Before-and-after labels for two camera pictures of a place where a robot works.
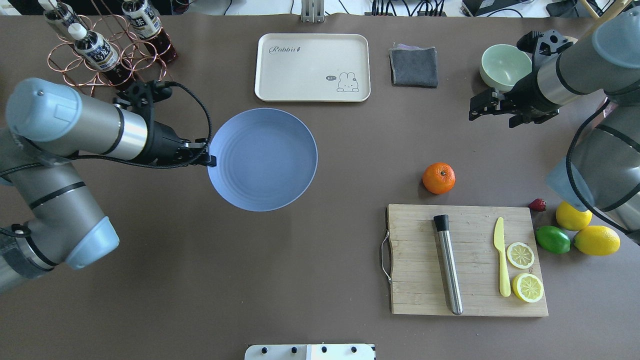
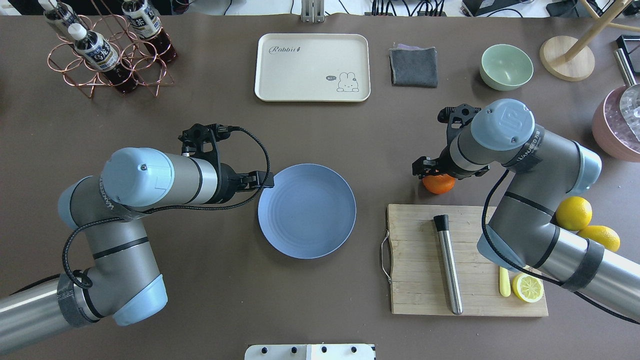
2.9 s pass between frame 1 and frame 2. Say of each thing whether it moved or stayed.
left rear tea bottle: stayed
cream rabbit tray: stayed
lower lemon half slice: stayed
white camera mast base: stayed
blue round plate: moved
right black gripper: moved
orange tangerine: stayed
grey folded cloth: stayed
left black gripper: moved
